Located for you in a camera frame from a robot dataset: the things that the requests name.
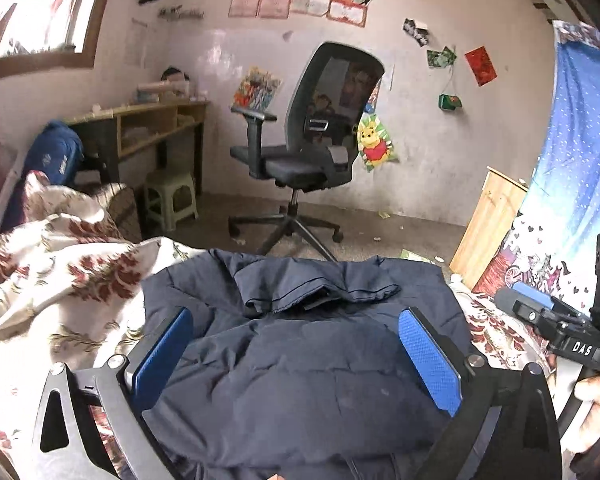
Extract blue backpack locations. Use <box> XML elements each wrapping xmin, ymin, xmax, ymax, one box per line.
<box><xmin>2</xmin><ymin>120</ymin><xmax>84</xmax><ymax>233</ymax></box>

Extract colourful comic poster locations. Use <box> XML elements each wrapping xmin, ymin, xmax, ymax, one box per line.
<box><xmin>230</xmin><ymin>65</ymin><xmax>283</xmax><ymax>111</ymax></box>

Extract green plastic stool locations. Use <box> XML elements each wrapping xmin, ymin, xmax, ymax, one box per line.
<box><xmin>142</xmin><ymin>169</ymin><xmax>199</xmax><ymax>233</ymax></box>

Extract wooden desk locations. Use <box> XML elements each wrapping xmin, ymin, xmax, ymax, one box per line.
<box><xmin>62</xmin><ymin>100</ymin><xmax>211</xmax><ymax>196</ymax></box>

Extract wooden cabinet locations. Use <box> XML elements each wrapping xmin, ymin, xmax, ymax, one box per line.
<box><xmin>449</xmin><ymin>166</ymin><xmax>530</xmax><ymax>291</ymax></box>

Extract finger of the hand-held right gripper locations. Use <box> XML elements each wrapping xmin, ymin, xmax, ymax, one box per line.
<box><xmin>511</xmin><ymin>281</ymin><xmax>590</xmax><ymax>318</ymax></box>
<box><xmin>494</xmin><ymin>287</ymin><xmax>596</xmax><ymax>335</ymax></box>

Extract black white photo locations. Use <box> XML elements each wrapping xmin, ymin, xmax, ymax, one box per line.
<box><xmin>402</xmin><ymin>17</ymin><xmax>430</xmax><ymax>47</ymax></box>

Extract navy padded jacket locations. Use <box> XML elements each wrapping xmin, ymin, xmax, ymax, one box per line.
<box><xmin>141</xmin><ymin>247</ymin><xmax>473</xmax><ymax>480</ymax></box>

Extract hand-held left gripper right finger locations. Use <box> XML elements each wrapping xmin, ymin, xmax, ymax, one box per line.
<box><xmin>398</xmin><ymin>306</ymin><xmax>563</xmax><ymax>480</ymax></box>

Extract red paper envelope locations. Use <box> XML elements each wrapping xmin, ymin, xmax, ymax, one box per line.
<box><xmin>464</xmin><ymin>46</ymin><xmax>498</xmax><ymax>87</ymax></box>

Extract pale clutter pile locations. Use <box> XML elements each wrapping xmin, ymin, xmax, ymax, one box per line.
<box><xmin>136</xmin><ymin>66</ymin><xmax>193</xmax><ymax>103</ymax></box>

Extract green photo card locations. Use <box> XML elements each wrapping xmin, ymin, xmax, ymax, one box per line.
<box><xmin>426</xmin><ymin>46</ymin><xmax>457</xmax><ymax>68</ymax></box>

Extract brown checkered bag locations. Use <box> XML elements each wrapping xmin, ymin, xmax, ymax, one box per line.
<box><xmin>87</xmin><ymin>182</ymin><xmax>143</xmax><ymax>245</ymax></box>

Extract yellow bear poster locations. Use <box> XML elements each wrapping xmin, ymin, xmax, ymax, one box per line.
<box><xmin>355</xmin><ymin>112</ymin><xmax>400</xmax><ymax>173</ymax></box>

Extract black office chair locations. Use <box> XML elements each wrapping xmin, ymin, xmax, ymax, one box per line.
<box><xmin>228</xmin><ymin>41</ymin><xmax>386</xmax><ymax>263</ymax></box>

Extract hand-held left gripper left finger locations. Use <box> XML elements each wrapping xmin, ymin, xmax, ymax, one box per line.
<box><xmin>31</xmin><ymin>306</ymin><xmax>196</xmax><ymax>480</ymax></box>

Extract blue printed curtain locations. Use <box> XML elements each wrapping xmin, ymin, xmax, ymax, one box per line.
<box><xmin>472</xmin><ymin>20</ymin><xmax>600</xmax><ymax>341</ymax></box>

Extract window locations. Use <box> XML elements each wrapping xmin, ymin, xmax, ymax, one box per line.
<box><xmin>0</xmin><ymin>0</ymin><xmax>123</xmax><ymax>83</ymax></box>

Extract cartoon character poster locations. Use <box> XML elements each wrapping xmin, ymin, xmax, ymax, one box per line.
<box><xmin>365</xmin><ymin>77</ymin><xmax>383</xmax><ymax>113</ymax></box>

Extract person's right hand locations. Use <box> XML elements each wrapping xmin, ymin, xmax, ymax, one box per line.
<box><xmin>574</xmin><ymin>376</ymin><xmax>600</xmax><ymax>413</ymax></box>

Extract floral blanket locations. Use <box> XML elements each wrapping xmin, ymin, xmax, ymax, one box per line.
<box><xmin>0</xmin><ymin>170</ymin><xmax>581</xmax><ymax>480</ymax></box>

